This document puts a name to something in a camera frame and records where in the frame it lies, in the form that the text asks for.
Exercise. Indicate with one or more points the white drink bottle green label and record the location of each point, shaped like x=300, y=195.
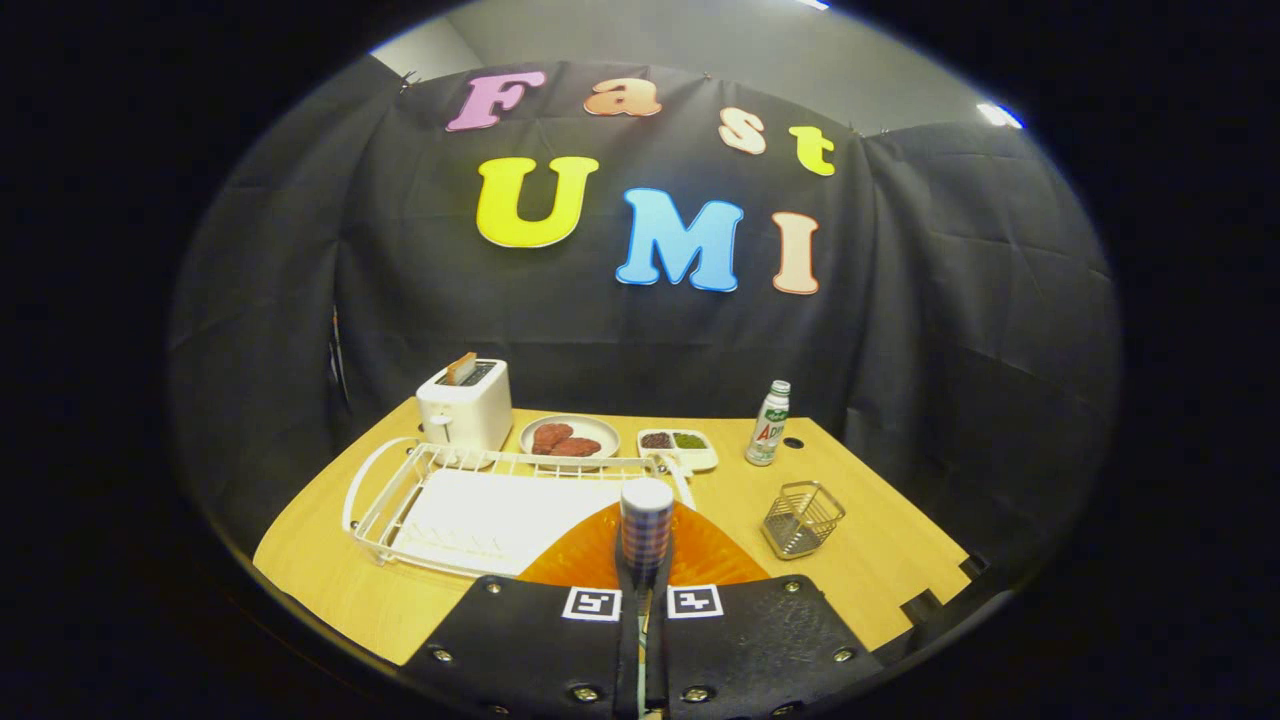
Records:
x=768, y=432

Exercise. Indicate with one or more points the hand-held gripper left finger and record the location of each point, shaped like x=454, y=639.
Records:
x=530, y=650

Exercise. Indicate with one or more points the round white plate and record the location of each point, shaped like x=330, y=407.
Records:
x=605, y=430

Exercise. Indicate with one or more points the black backdrop cloth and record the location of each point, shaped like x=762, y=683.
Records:
x=950, y=350

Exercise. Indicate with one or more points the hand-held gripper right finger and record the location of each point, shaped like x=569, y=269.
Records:
x=760, y=650

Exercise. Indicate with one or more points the white toaster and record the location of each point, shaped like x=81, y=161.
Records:
x=470, y=410

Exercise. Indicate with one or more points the white divided sauce dish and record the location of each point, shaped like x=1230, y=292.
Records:
x=702, y=460

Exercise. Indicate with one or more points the brown meat patty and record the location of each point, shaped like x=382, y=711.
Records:
x=580, y=447
x=550, y=434

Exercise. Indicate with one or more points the brown toast slice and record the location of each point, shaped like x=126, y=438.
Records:
x=461, y=368

